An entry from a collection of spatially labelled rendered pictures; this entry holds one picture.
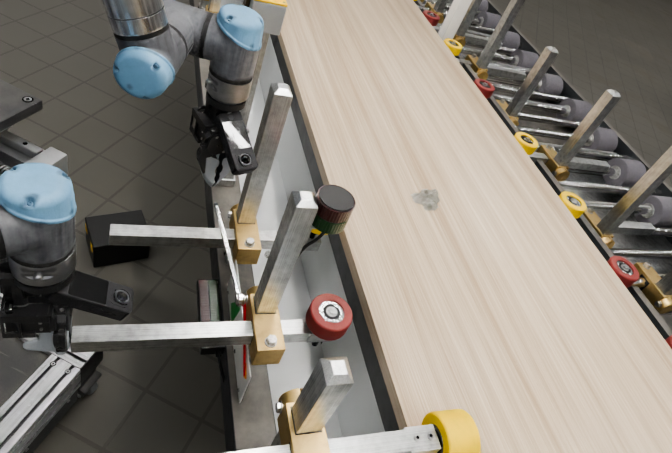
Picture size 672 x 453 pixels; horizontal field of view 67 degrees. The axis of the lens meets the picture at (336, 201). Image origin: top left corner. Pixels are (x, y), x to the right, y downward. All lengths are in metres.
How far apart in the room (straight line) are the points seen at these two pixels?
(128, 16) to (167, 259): 1.45
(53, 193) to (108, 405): 1.22
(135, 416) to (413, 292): 1.03
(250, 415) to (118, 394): 0.83
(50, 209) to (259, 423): 0.57
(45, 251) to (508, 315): 0.85
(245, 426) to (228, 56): 0.65
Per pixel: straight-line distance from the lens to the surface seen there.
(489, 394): 0.99
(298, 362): 1.20
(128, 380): 1.82
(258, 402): 1.04
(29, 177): 0.66
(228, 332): 0.91
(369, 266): 1.03
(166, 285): 2.02
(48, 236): 0.67
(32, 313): 0.80
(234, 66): 0.88
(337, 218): 0.74
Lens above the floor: 1.63
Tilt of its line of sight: 40 degrees down
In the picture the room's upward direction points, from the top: 24 degrees clockwise
